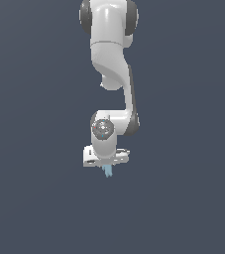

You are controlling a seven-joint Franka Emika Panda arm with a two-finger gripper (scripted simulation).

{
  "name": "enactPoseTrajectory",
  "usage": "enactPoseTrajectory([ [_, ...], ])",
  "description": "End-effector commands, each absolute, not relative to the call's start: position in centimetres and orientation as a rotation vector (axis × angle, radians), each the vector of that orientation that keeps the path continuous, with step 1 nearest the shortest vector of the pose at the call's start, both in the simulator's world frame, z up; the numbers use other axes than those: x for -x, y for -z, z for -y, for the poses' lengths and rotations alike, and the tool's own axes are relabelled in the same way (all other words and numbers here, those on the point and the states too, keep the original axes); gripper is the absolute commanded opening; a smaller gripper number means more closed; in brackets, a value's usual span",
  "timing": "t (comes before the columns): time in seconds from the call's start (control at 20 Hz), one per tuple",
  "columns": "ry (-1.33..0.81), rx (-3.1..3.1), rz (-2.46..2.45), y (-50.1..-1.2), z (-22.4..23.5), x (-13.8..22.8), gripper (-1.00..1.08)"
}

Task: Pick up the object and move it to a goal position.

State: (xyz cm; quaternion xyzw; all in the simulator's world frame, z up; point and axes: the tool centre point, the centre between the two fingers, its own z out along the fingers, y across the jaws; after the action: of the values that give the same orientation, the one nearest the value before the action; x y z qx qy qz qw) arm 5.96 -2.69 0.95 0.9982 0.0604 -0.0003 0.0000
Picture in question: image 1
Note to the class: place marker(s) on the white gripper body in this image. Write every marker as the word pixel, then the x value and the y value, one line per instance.
pixel 121 156

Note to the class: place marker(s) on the pale blue gripper finger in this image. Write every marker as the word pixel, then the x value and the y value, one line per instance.
pixel 110 169
pixel 105 169

